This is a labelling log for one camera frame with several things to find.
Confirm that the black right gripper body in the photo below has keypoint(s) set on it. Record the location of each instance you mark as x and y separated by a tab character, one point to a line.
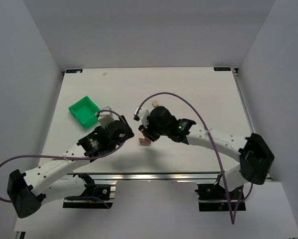
146	132

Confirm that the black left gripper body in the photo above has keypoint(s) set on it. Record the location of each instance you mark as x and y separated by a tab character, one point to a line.
126	127

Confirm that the red wood block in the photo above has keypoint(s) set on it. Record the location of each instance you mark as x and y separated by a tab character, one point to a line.
145	142

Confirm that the wood cube with number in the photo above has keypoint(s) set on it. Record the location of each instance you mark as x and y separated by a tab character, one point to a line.
155	104

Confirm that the green plastic tray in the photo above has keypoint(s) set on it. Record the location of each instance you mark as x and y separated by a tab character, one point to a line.
85	112

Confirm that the wood cube with red square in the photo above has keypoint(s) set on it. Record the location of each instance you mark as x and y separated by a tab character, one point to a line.
141	137

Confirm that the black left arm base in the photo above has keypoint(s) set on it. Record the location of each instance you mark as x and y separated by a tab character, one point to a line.
96	195

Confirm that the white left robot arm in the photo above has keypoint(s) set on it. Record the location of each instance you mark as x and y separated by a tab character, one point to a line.
29	190

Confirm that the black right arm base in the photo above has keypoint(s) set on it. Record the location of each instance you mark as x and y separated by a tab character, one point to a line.
212	198

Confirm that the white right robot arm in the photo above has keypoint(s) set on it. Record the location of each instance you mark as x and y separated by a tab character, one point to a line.
230	146

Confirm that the blue left corner label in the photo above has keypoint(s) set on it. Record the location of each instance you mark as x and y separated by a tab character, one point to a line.
73	71

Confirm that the blue corner label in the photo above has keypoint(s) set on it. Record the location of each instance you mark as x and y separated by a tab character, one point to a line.
222	69
73	71

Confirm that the blue right corner label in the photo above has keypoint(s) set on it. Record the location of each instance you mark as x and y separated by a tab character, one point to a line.
222	69

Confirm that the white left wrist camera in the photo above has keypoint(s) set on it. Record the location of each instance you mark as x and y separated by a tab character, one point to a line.
105	118

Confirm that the aluminium front frame rail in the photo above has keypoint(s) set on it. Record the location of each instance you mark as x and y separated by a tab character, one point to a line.
209	177

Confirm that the aluminium frame rail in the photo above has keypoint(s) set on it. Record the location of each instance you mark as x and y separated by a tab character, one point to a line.
209	177
250	117

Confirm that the aluminium right frame rail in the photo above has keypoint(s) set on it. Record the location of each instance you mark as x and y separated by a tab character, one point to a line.
250	117

